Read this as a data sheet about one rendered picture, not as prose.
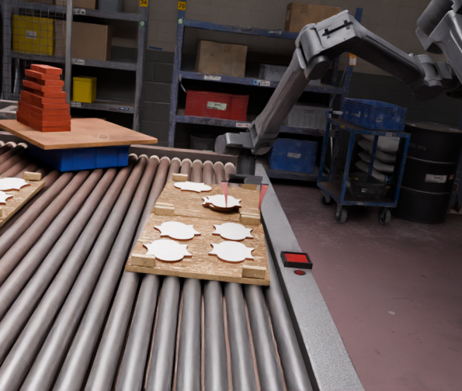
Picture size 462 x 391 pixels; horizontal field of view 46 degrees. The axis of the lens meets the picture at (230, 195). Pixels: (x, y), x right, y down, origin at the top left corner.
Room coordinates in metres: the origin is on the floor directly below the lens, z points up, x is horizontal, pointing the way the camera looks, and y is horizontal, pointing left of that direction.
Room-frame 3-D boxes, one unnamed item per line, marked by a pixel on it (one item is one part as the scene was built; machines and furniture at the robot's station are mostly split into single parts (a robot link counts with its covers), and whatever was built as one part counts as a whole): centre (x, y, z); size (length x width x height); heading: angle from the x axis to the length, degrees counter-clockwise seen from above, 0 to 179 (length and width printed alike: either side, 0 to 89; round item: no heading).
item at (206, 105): (5.98, 0.27, 0.78); 0.66 x 0.45 x 0.28; 95
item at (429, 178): (5.25, -1.84, 0.44); 0.59 x 0.59 x 0.88
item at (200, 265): (1.42, 0.06, 0.93); 0.41 x 0.35 x 0.02; 1
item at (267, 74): (6.02, -0.48, 1.16); 0.60 x 0.40 x 0.15; 98
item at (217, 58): (6.01, 0.27, 1.26); 0.49 x 0.38 x 0.34; 102
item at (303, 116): (6.04, -0.71, 0.76); 0.50 x 0.36 x 0.24; 101
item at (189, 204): (1.84, 0.07, 0.93); 0.41 x 0.35 x 0.02; 0
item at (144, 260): (1.22, 0.19, 0.95); 0.06 x 0.02 x 0.03; 91
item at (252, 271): (1.23, -0.08, 0.95); 0.06 x 0.02 x 0.03; 91
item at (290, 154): (6.08, -0.63, 0.32); 0.50 x 0.41 x 0.37; 91
